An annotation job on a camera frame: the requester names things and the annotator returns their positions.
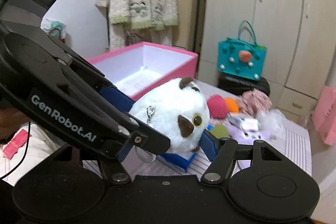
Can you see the blue wet wipes pack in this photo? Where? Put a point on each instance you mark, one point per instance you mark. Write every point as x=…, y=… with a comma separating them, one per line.
x=176, y=162

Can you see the beige wardrobe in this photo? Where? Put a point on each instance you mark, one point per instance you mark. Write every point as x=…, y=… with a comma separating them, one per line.
x=299, y=36

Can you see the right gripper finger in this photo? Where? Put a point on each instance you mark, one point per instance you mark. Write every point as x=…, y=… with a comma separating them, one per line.
x=225, y=152

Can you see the teal felt handbag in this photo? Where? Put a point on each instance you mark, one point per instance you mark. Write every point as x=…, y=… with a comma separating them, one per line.
x=237, y=57

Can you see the green makeup sponge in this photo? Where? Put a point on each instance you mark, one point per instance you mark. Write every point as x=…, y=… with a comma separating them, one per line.
x=219, y=131

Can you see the white mesh bath pouf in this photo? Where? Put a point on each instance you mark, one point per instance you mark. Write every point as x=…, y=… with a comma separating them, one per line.
x=271, y=121

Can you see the white owl plush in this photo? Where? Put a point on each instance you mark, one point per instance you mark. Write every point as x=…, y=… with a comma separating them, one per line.
x=178, y=110

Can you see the pink cardboard box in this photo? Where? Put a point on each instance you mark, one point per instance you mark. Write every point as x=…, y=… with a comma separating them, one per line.
x=145, y=58

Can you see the pink shopping bag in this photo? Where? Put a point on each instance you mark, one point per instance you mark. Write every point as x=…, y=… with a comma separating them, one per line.
x=324, y=116

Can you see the black suitcase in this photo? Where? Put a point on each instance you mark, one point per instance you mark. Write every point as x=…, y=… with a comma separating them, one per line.
x=237, y=85

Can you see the purple bunny plush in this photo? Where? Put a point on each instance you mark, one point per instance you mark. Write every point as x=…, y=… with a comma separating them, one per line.
x=246, y=137

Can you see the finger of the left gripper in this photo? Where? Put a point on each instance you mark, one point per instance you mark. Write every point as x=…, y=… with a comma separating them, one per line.
x=117, y=98

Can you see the pink fluffy heart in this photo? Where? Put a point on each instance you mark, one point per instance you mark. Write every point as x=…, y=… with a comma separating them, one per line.
x=217, y=107

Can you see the orange makeup sponge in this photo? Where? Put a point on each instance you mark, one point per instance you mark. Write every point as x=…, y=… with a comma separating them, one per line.
x=232, y=105

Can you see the white tissue pack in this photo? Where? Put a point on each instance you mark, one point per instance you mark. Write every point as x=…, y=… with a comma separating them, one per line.
x=245, y=124

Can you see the pink floral scrunchie cloth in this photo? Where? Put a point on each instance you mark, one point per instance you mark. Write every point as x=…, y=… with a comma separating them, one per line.
x=254, y=101

